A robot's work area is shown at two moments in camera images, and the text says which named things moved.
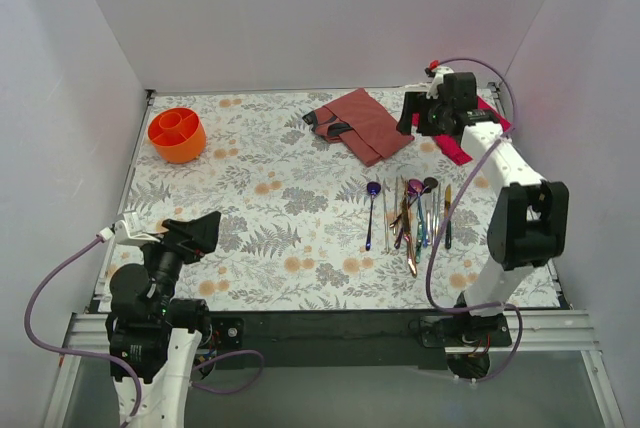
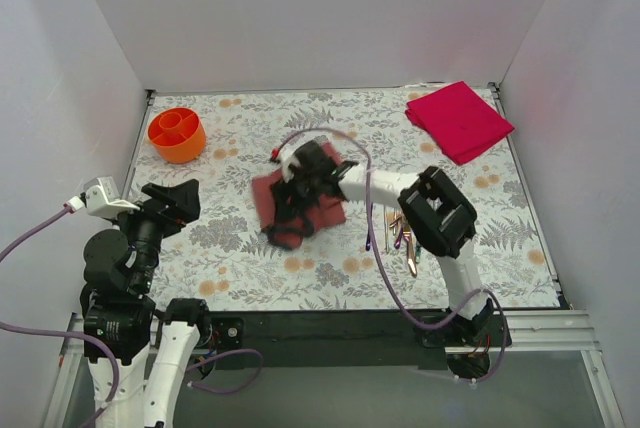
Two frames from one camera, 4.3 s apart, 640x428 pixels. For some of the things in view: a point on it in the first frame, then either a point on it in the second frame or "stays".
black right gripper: x=417 y=111 → x=298 y=194
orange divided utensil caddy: x=178 y=136 stays
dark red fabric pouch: x=362 y=125 → x=318 y=212
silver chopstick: x=385 y=215 stays
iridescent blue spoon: x=373 y=188 stays
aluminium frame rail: x=546 y=331 stays
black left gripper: x=181 y=236 → x=163 y=203
